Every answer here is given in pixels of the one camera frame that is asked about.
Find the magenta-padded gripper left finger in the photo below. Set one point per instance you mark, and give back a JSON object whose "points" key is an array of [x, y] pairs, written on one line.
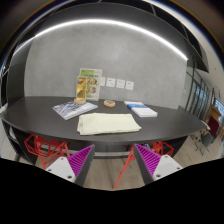
{"points": [[63, 168]]}

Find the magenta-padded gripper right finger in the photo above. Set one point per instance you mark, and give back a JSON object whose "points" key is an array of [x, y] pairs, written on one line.
{"points": [[160, 166]]}

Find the cream towel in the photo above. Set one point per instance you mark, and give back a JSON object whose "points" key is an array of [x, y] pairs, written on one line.
{"points": [[108, 123]]}

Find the grey striped magazine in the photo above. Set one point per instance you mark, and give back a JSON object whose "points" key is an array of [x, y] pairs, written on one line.
{"points": [[74, 110]]}

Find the white and blue booklet stack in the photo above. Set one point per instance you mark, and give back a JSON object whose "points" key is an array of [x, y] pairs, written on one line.
{"points": [[141, 109]]}

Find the green and white leaflet stand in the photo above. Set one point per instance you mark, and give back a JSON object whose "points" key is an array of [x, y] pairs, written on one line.
{"points": [[94, 83]]}

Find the curved white light strip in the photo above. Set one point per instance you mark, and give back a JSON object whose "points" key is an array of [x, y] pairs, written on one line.
{"points": [[110, 22]]}

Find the white wall socket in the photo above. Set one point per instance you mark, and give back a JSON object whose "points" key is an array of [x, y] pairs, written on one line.
{"points": [[102, 81], [111, 82], [129, 85], [120, 83]]}

